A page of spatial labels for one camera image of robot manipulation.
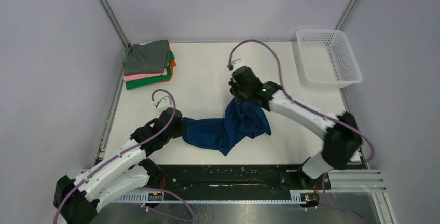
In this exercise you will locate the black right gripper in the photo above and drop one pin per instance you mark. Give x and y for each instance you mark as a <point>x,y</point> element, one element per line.
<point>237,98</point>

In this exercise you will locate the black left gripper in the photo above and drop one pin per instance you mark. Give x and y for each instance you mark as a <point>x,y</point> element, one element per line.
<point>182,130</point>

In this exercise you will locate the blue t-shirt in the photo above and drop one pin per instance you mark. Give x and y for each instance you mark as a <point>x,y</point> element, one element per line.
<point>240,121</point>

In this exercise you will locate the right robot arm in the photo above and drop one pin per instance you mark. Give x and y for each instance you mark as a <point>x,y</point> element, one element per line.
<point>338,132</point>

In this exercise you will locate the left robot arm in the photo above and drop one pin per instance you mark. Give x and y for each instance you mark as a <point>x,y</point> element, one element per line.
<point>79,199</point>

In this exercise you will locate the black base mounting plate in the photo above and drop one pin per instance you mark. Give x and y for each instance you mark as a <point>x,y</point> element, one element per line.
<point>230,182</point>

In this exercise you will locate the green folded t-shirt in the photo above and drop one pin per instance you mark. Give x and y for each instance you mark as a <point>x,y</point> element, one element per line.
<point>144,82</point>

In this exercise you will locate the orange folded t-shirt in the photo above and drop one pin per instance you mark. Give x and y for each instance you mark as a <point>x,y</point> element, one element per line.
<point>171,66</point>

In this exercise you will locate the pink folded t-shirt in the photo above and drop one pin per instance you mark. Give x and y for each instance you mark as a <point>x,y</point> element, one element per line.
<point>142,76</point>

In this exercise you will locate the grey folded t-shirt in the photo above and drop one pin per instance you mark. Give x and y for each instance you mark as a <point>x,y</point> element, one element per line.
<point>149,58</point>

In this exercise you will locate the white perforated plastic basket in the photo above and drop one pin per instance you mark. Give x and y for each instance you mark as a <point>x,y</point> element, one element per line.
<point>326,59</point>

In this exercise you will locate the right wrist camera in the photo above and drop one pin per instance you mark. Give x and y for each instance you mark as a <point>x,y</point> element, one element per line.
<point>237,63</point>

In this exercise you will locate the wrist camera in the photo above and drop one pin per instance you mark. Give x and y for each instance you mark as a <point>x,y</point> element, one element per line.
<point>237,63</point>
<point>163,103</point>

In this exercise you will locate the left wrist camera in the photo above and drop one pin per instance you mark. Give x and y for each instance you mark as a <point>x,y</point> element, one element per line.
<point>163,103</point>

